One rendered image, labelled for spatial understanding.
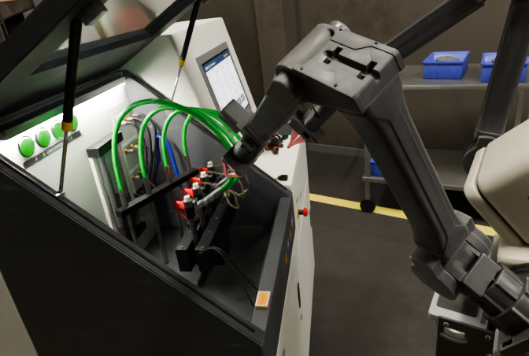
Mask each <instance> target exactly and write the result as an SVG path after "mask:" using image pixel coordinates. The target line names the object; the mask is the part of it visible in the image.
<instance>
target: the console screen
mask: <svg viewBox="0 0 529 356"><path fill-rule="evenodd" d="M195 60H196V62H197V64H198V67H199V69H200V71H201V74H202V77H203V79H204V81H205V84H206V86H207V88H208V91H209V93H210V96H211V98H212V100H213V103H214V106H215V107H216V110H217V111H219V112H221V110H222V109H223V108H224V107H225V106H226V105H227V104H228V103H229V102H230V101H231V100H232V99H235V100H236V101H237V102H238V103H240V104H241V105H242V106H243V107H244V108H245V109H246V110H247V111H248V112H249V111H250V110H251V109H252V107H251V105H250V102H249V99H248V97H247V95H246V91H245V89H244V86H243V85H242V81H241V79H240V76H239V73H238V70H237V68H236V66H235V63H234V60H233V58H232V56H231V52H230V50H229V47H228V44H227V42H226V41H225V42H223V43H221V44H220V45H218V46H216V47H214V48H212V49H211V50H209V51H207V52H205V53H204V54H202V55H200V56H199V57H197V58H195ZM223 126H224V125H223ZM224 128H225V129H226V130H227V131H228V132H229V133H230V134H231V136H232V137H234V134H233V133H232V132H231V131H230V130H229V129H228V128H227V127H225V126H224Z"/></svg>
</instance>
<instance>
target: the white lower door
mask: <svg viewBox="0 0 529 356"><path fill-rule="evenodd" d="M276 356H307V352H306V343H305V327H304V319H303V311H302V302H301V286H300V278H299V269H298V254H297V245H296V237H295V234H294V244H293V250H292V255H291V260H290V270H289V276H288V281H287V291H286V296H285V302H284V307H283V317H282V323H281V328H280V334H279V343H278V349H277V354H276Z"/></svg>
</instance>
